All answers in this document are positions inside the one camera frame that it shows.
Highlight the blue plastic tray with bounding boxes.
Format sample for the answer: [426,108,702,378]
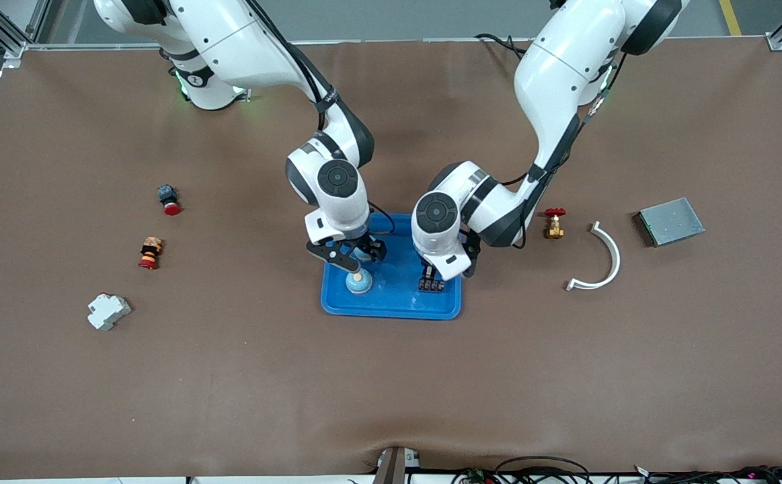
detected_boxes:
[321,214,463,321]

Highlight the brown table cover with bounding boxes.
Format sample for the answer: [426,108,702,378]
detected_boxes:
[0,37,782,479]

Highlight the white curved plastic clip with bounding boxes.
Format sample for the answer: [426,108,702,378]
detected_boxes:
[566,221,621,292]

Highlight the red button with dark body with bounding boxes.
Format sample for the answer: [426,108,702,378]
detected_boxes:
[157,185,182,216]

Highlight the grey metal box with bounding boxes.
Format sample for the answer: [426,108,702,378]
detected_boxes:
[634,197,706,248]

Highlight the red button with orange body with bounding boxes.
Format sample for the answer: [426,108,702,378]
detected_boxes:
[139,237,164,270]

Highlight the white circuit breaker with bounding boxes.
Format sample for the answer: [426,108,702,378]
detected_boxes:
[87,294,132,331]

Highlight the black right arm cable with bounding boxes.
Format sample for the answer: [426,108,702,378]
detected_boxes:
[249,0,397,237]

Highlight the grey metal clamp bracket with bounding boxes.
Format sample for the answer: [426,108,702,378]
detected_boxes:
[374,447,422,484]

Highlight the black looped cable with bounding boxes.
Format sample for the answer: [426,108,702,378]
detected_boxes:
[495,456,591,484]

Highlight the black base cable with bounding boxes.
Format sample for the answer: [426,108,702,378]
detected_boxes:
[475,32,533,58]

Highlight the black cable bundle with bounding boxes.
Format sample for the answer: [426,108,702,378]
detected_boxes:
[633,465,782,484]

